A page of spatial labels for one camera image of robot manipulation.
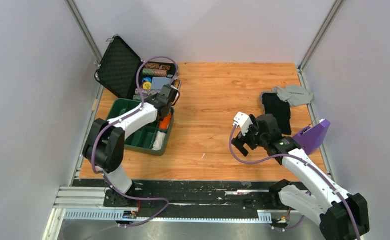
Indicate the yellow poker chip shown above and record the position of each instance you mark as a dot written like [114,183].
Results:
[146,85]

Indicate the grey garment on table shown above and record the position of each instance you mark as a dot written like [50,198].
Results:
[293,95]

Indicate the purple plastic object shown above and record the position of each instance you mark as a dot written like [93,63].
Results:
[311,138]

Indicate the black poker chip case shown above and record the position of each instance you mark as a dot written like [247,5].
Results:
[120,72]

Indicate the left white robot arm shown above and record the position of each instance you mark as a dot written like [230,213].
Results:
[104,146]

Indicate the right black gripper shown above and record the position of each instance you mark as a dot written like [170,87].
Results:
[238,142]

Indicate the aluminium frame rails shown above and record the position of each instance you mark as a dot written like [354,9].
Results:
[83,200]

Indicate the black garment on table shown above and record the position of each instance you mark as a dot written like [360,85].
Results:
[280,110]

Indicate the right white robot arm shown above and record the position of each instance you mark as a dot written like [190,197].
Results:
[338,213]

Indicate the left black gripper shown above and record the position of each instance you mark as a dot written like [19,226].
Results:
[161,119]

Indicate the orange object in tray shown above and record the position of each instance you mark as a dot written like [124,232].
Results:
[164,124]

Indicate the blue card box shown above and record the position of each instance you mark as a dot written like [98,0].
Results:
[158,82]

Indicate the poker chip row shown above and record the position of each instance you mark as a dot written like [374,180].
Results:
[154,72]
[145,93]

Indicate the lower poker chip row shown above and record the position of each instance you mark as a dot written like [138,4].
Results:
[145,93]

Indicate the upper poker chip row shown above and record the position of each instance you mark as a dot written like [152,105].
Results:
[154,72]

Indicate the green compartment tray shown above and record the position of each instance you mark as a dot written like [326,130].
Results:
[142,140]

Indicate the white object in tray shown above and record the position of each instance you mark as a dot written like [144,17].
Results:
[159,141]

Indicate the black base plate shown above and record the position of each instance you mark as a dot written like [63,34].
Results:
[198,199]

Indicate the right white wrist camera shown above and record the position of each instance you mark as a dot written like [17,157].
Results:
[243,121]

